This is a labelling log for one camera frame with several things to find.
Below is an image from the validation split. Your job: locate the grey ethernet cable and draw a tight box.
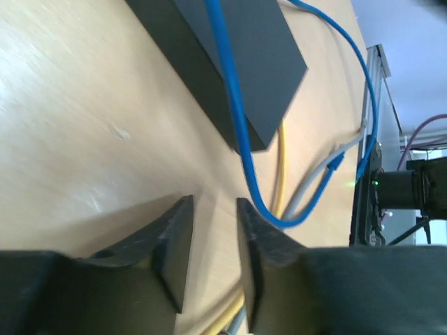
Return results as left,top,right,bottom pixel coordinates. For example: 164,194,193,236
226,118,369,335

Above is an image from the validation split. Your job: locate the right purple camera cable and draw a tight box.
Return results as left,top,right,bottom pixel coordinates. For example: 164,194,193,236
397,112,447,172

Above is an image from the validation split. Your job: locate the yellow ethernet cable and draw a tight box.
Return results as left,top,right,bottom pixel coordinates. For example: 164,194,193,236
202,120,289,335

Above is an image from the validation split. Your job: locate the blue ethernet cable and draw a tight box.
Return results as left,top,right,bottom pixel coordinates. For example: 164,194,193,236
204,0,381,230

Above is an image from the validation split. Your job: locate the aluminium frame rail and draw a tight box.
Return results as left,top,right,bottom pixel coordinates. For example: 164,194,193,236
356,44,391,182

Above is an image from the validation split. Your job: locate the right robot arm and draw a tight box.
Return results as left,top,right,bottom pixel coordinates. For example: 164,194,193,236
375,157,446,220

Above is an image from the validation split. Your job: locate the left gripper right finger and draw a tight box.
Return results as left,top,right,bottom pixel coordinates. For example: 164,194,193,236
236,198,446,334

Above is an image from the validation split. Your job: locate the near black network switch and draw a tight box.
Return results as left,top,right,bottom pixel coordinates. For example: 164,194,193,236
127,0,307,152

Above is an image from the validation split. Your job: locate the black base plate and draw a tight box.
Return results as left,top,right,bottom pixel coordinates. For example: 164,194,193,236
349,141,386,246

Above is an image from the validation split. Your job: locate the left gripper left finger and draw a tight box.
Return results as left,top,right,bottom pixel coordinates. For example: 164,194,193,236
1,195,194,334

